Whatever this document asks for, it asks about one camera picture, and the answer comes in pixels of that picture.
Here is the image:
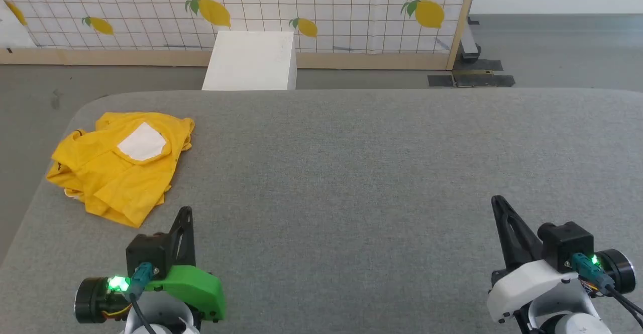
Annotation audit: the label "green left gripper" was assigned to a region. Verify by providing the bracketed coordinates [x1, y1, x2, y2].
[146, 207, 227, 322]

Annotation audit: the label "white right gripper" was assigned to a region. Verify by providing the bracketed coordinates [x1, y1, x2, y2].
[486, 196, 583, 324]

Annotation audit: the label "yellow cat-print t-shirt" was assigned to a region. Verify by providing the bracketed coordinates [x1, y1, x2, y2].
[46, 112, 195, 228]

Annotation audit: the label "long black floor tape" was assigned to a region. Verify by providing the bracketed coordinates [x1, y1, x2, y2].
[428, 74, 515, 87]

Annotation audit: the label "grey fabric sofa seat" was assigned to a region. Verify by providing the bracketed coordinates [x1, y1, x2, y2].
[0, 89, 643, 334]

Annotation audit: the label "short black floor tape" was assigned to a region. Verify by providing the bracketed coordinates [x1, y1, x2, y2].
[455, 59, 503, 72]

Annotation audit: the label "white rectangular box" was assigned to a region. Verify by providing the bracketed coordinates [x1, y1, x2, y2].
[202, 31, 297, 91]

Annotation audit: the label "grey metal stand foot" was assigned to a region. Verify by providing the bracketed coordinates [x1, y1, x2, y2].
[460, 18, 481, 63]

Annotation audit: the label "lemon print grid curtain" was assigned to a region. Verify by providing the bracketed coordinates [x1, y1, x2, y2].
[0, 0, 470, 53]

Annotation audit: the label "white flat panel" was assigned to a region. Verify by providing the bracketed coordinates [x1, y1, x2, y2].
[0, 0, 37, 48]

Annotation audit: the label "left arm teal-plug black cable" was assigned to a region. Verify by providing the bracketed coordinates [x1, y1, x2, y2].
[127, 262, 157, 334]

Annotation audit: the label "arm teal-plug black cable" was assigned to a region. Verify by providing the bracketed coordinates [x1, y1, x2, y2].
[571, 253, 643, 327]
[127, 262, 157, 334]

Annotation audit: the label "right arm teal-plug black cable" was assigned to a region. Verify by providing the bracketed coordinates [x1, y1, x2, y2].
[571, 253, 643, 327]

